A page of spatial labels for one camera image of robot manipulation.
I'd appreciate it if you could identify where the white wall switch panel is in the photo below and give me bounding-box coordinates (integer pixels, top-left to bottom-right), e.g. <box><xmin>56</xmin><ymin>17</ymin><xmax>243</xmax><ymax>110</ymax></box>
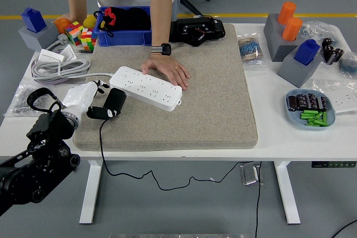
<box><xmin>37</xmin><ymin>49</ymin><xmax>65</xmax><ymax>64</ymax></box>

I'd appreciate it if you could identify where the person's right hand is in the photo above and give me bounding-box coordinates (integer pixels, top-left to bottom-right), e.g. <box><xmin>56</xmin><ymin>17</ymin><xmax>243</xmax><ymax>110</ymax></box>
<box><xmin>61</xmin><ymin>12</ymin><xmax>87</xmax><ymax>23</ymax></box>

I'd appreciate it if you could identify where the black round pouch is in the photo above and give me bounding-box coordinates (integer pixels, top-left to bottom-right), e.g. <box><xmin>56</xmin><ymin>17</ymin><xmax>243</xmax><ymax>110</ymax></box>
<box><xmin>122</xmin><ymin>7</ymin><xmax>151</xmax><ymax>31</ymax></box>

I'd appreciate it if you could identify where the thin black plug cord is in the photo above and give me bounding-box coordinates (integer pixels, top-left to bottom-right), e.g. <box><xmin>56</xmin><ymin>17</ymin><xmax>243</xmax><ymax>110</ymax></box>
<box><xmin>99</xmin><ymin>119</ymin><xmax>254</xmax><ymax>191</ymax></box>

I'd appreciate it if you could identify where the black pouch with red trim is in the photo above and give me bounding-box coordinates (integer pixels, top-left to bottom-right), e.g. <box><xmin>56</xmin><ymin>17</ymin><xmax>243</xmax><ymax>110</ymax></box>
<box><xmin>93</xmin><ymin>6</ymin><xmax>126</xmax><ymax>37</ymax></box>

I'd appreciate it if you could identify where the black hanging cable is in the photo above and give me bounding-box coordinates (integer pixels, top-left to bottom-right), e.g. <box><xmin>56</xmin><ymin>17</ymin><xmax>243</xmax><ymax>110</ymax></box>
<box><xmin>254</xmin><ymin>161</ymin><xmax>264</xmax><ymax>238</ymax></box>

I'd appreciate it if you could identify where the black plug adapter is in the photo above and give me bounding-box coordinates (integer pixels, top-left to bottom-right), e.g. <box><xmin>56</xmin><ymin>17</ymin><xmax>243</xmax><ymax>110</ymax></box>
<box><xmin>103</xmin><ymin>88</ymin><xmax>127</xmax><ymax>116</ymax></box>

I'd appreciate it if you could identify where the black wristwatch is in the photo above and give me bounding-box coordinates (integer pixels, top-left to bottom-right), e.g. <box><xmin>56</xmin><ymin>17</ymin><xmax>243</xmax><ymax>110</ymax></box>
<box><xmin>151</xmin><ymin>43</ymin><xmax>172</xmax><ymax>56</ymax></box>

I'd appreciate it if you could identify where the orange cup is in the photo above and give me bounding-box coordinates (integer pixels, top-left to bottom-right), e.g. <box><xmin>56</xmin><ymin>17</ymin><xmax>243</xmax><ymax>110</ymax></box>
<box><xmin>52</xmin><ymin>17</ymin><xmax>72</xmax><ymax>35</ymax></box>

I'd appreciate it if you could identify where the bag of resistors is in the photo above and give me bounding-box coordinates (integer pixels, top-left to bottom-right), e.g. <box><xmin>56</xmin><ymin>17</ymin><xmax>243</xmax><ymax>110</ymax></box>
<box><xmin>237</xmin><ymin>33</ymin><xmax>267</xmax><ymax>68</ymax></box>

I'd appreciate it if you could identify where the grey power strip cable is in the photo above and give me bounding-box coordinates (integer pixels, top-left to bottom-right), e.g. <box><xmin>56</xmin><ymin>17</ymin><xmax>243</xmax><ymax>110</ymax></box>
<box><xmin>30</xmin><ymin>40</ymin><xmax>115</xmax><ymax>84</ymax></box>

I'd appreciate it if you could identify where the black desk control panel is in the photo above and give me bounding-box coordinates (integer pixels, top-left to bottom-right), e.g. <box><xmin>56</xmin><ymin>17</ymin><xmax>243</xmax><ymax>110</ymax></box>
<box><xmin>311</xmin><ymin>161</ymin><xmax>357</xmax><ymax>169</ymax></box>

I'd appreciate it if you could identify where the large grey block holder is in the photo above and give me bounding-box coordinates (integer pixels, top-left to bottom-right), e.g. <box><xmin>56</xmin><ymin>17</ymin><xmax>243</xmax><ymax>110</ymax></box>
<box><xmin>263</xmin><ymin>13</ymin><xmax>305</xmax><ymax>62</ymax></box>

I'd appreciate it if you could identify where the black cylindrical capacitor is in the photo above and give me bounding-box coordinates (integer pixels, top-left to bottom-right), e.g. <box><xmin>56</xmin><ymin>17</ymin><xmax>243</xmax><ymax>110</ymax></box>
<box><xmin>317</xmin><ymin>96</ymin><xmax>329</xmax><ymax>112</ymax></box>
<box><xmin>296</xmin><ymin>94</ymin><xmax>307</xmax><ymax>110</ymax></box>
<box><xmin>306</xmin><ymin>93</ymin><xmax>319</xmax><ymax>110</ymax></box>
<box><xmin>288</xmin><ymin>95</ymin><xmax>298</xmax><ymax>113</ymax></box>

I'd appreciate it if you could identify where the black floor cable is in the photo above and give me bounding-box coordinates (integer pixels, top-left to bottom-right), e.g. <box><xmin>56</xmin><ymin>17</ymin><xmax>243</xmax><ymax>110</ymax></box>
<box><xmin>331</xmin><ymin>219</ymin><xmax>357</xmax><ymax>238</ymax></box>

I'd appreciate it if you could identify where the bagged white socket panel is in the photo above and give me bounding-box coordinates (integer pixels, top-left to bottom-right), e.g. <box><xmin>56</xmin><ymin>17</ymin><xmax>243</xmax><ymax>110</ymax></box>
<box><xmin>312</xmin><ymin>79</ymin><xmax>357</xmax><ymax>115</ymax></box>

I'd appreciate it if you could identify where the grey-brown mat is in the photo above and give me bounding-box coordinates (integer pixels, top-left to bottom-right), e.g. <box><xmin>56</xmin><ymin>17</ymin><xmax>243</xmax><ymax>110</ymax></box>
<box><xmin>73</xmin><ymin>23</ymin><xmax>259</xmax><ymax>152</ymax></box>

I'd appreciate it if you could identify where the white power strip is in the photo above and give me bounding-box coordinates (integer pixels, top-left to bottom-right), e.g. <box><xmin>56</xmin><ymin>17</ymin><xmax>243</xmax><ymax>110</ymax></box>
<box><xmin>109</xmin><ymin>66</ymin><xmax>184</xmax><ymax>111</ymax></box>

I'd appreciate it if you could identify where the light blue plate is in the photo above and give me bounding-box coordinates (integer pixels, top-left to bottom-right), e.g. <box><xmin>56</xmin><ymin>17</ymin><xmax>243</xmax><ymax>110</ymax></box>
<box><xmin>284</xmin><ymin>89</ymin><xmax>336</xmax><ymax>130</ymax></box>

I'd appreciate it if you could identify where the white square panel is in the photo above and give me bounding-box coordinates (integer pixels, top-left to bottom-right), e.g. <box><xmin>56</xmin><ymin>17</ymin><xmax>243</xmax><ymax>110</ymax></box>
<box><xmin>60</xmin><ymin>44</ymin><xmax>78</xmax><ymax>62</ymax></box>

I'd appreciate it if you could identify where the bag of blue parts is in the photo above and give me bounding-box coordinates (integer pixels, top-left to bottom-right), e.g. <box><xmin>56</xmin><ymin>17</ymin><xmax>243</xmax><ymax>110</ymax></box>
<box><xmin>337</xmin><ymin>52</ymin><xmax>357</xmax><ymax>79</ymax></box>

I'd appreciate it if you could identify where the large black capacitor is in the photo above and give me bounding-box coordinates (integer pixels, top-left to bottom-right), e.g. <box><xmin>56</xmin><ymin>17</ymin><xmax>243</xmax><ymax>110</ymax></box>
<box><xmin>321</xmin><ymin>37</ymin><xmax>335</xmax><ymax>63</ymax></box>
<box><xmin>330</xmin><ymin>48</ymin><xmax>345</xmax><ymax>66</ymax></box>

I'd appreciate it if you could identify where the person's left hand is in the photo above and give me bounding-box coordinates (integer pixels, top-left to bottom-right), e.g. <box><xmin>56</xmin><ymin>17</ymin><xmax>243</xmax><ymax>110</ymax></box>
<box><xmin>141</xmin><ymin>53</ymin><xmax>191</xmax><ymax>90</ymax></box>

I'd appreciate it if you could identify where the colourful puzzle cube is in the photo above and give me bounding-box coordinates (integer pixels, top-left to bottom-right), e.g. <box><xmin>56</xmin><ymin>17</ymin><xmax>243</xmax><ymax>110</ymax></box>
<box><xmin>64</xmin><ymin>22</ymin><xmax>84</xmax><ymax>46</ymax></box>
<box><xmin>80</xmin><ymin>28</ymin><xmax>98</xmax><ymax>51</ymax></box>

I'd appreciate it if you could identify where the white table leg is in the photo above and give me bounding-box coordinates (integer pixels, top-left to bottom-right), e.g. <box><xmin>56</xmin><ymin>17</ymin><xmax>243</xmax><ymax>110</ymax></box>
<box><xmin>79</xmin><ymin>161</ymin><xmax>103</xmax><ymax>225</ymax></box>
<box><xmin>273</xmin><ymin>161</ymin><xmax>301</xmax><ymax>225</ymax></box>

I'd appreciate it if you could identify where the black robot part assembly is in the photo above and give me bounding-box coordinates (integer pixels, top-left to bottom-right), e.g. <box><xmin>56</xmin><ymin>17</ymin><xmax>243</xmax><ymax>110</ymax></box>
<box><xmin>168</xmin><ymin>16</ymin><xmax>226</xmax><ymax>47</ymax></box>

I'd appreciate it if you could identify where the blue plastic bin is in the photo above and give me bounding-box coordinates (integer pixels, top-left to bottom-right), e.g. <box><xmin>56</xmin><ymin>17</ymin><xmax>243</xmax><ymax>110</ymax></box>
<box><xmin>93</xmin><ymin>5</ymin><xmax>153</xmax><ymax>47</ymax></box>

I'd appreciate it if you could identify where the metal bracket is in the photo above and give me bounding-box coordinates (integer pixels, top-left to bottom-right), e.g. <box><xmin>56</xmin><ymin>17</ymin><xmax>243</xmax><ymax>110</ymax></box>
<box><xmin>239</xmin><ymin>162</ymin><xmax>262</xmax><ymax>186</ymax></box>

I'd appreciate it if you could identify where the orange cylinder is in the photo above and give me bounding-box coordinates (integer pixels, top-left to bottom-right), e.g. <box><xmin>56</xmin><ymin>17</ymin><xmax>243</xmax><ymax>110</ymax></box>
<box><xmin>277</xmin><ymin>1</ymin><xmax>297</xmax><ymax>26</ymax></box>
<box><xmin>282</xmin><ymin>17</ymin><xmax>303</xmax><ymax>42</ymax></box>

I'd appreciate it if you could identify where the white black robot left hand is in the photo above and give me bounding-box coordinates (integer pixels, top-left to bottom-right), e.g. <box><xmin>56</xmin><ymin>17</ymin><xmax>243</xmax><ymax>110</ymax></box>
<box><xmin>61</xmin><ymin>80</ymin><xmax>117</xmax><ymax>120</ymax></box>

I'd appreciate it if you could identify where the bag of screws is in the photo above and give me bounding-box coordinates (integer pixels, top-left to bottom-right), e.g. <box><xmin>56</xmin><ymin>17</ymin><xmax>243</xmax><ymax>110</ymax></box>
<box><xmin>2</xmin><ymin>83</ymin><xmax>56</xmax><ymax>118</ymax></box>

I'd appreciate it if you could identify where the blue block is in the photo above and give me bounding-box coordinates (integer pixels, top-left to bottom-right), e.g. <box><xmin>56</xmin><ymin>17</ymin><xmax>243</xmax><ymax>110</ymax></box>
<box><xmin>293</xmin><ymin>39</ymin><xmax>321</xmax><ymax>67</ymax></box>
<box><xmin>21</xmin><ymin>7</ymin><xmax>47</xmax><ymax>33</ymax></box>

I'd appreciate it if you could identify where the clear plastic bag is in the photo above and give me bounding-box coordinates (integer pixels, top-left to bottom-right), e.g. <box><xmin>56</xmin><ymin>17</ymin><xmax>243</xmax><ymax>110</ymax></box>
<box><xmin>300</xmin><ymin>20</ymin><xmax>348</xmax><ymax>46</ymax></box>

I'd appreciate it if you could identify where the yellow ball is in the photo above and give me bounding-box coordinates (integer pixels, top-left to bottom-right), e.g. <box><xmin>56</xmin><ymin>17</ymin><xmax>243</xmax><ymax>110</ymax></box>
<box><xmin>83</xmin><ymin>16</ymin><xmax>97</xmax><ymax>29</ymax></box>

